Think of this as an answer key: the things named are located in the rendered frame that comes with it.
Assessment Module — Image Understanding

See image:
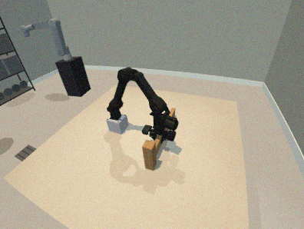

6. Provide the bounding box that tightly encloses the brown wooden post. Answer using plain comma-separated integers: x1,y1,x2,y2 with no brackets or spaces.
142,140,157,171

